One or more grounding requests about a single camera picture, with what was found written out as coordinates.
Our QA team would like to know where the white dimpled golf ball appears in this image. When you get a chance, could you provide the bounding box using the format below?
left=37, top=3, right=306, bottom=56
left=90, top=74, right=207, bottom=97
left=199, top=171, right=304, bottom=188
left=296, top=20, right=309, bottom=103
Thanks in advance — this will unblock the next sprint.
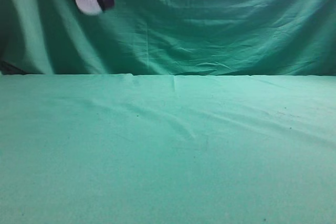
left=75, top=0, right=102, bottom=16

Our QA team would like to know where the green backdrop cloth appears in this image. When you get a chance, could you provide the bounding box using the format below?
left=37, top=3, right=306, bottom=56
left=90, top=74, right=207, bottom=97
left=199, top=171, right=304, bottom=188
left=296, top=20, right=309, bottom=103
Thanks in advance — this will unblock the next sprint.
left=1, top=0, right=335, bottom=76

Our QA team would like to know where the green table cloth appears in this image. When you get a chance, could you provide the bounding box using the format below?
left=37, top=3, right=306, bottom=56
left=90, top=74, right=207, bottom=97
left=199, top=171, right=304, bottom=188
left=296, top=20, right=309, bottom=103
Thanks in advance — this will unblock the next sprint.
left=1, top=74, right=335, bottom=223

